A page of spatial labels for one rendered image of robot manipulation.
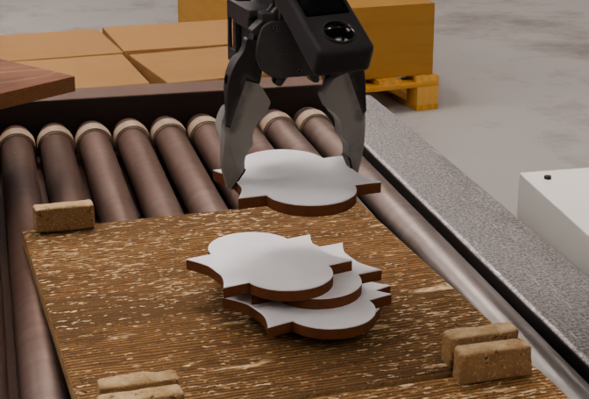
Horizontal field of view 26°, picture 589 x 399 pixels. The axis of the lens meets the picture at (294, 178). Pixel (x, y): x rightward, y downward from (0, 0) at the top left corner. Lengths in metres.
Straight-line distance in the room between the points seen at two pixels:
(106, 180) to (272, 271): 0.46
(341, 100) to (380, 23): 4.14
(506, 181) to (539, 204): 3.01
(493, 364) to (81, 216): 0.48
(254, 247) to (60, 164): 0.49
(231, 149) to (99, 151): 0.59
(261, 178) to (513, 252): 0.34
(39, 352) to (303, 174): 0.26
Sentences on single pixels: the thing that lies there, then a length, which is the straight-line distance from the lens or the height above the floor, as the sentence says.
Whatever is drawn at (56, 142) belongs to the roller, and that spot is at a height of 0.92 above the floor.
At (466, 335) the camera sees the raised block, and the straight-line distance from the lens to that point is 0.99.
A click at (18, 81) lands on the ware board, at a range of 1.45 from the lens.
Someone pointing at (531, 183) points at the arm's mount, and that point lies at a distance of 1.45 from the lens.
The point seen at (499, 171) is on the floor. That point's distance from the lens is 4.56.
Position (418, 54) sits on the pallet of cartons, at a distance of 5.28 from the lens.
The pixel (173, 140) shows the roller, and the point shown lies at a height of 0.92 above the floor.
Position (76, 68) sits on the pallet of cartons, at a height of 0.49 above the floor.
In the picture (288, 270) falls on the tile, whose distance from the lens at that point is 1.06.
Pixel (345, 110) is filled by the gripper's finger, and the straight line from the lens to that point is 1.05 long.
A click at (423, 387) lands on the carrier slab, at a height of 0.94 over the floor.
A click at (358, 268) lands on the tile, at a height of 0.97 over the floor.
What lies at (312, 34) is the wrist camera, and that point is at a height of 1.19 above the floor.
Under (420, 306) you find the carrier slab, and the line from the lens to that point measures 1.10.
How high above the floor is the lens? 1.38
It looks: 18 degrees down
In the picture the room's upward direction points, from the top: straight up
